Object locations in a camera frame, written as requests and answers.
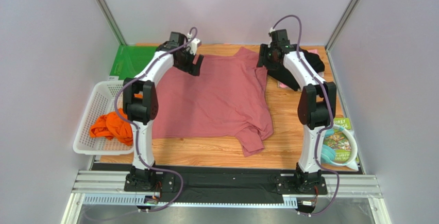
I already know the green plastic folder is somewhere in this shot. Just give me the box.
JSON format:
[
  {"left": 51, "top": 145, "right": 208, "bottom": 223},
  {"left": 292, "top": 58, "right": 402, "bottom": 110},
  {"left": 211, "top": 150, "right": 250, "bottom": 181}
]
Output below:
[{"left": 109, "top": 45, "right": 157, "bottom": 80}]

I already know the orange t-shirt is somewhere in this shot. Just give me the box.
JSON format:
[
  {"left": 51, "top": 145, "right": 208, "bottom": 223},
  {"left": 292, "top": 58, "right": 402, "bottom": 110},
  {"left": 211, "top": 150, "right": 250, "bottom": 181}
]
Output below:
[{"left": 89, "top": 111, "right": 133, "bottom": 146}]

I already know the green children's book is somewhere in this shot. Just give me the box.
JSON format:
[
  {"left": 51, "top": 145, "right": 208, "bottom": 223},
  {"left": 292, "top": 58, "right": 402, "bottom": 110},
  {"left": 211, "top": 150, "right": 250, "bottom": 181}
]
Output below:
[{"left": 320, "top": 117, "right": 360, "bottom": 164}]

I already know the aluminium frame rail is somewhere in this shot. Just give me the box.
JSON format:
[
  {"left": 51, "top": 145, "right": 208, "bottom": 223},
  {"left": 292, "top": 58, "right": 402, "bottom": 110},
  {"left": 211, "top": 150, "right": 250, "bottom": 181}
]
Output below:
[{"left": 61, "top": 170, "right": 391, "bottom": 223}]

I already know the white plastic laundry basket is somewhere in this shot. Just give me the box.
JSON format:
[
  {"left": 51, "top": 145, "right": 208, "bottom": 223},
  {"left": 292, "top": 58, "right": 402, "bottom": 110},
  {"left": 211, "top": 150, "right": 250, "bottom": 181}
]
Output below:
[{"left": 73, "top": 80, "right": 138, "bottom": 156}]

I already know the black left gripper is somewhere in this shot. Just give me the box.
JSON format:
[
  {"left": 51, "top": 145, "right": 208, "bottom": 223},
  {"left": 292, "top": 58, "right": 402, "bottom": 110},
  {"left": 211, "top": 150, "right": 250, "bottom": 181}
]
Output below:
[{"left": 174, "top": 47, "right": 203, "bottom": 76}]

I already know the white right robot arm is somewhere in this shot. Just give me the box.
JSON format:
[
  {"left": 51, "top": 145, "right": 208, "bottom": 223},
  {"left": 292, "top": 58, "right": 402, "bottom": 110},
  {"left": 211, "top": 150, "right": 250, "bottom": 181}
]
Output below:
[{"left": 257, "top": 28, "right": 337, "bottom": 191}]

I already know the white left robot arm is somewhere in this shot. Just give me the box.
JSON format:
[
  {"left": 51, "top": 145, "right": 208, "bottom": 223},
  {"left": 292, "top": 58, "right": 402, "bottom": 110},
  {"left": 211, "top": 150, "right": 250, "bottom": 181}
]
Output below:
[{"left": 122, "top": 28, "right": 204, "bottom": 187}]

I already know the pink folded t-shirt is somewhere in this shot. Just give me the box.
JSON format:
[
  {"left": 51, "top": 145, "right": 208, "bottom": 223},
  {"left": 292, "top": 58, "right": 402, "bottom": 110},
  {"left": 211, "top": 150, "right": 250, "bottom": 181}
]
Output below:
[{"left": 272, "top": 49, "right": 325, "bottom": 91}]

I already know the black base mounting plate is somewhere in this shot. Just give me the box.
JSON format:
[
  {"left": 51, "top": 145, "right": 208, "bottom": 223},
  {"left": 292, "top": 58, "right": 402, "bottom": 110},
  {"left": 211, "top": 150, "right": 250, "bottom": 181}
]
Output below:
[{"left": 91, "top": 164, "right": 328, "bottom": 204}]

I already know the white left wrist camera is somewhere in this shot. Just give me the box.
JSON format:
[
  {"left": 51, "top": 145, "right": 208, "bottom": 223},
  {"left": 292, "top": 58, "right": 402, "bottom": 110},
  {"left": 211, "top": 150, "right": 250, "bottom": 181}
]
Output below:
[{"left": 187, "top": 33, "right": 202, "bottom": 55}]

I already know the dusty red t-shirt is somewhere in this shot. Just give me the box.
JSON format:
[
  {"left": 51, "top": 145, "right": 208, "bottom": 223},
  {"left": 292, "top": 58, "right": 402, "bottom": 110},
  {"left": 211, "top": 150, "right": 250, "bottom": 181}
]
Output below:
[{"left": 152, "top": 47, "right": 274, "bottom": 157}]

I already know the white cable duct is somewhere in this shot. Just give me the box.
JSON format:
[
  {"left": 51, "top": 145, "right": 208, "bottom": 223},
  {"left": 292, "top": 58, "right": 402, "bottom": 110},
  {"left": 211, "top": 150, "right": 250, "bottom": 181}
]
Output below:
[{"left": 82, "top": 195, "right": 298, "bottom": 209}]

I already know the black folded t-shirt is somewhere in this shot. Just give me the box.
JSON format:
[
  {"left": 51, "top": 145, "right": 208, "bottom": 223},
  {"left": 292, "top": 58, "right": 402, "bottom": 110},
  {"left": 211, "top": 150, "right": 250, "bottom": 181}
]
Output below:
[{"left": 266, "top": 48, "right": 326, "bottom": 92}]

